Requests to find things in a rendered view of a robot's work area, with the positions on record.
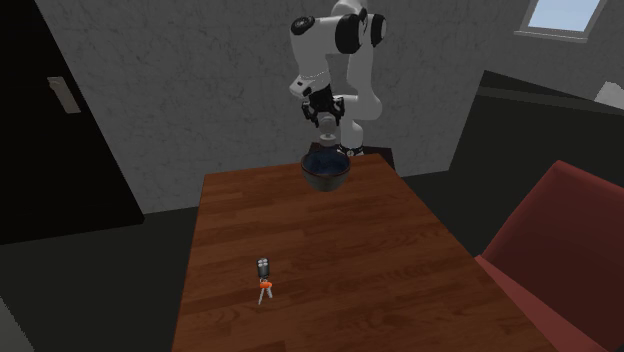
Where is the dark blue bowl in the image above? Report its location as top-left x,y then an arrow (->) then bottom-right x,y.
299,147 -> 352,193

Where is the window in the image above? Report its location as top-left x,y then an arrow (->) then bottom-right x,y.
513,0 -> 609,44

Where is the dark cabinet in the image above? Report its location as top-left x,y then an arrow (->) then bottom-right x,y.
448,69 -> 624,258

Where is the brown wooden table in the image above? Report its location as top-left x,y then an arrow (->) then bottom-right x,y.
170,152 -> 558,352

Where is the red sofa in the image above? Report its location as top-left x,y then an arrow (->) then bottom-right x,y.
474,159 -> 624,352

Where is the black key fob with keys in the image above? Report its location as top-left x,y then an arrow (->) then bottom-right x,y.
254,257 -> 275,307

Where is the black door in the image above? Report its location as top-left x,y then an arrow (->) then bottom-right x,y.
0,0 -> 146,246

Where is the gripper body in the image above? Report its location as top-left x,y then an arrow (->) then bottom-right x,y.
309,84 -> 338,114

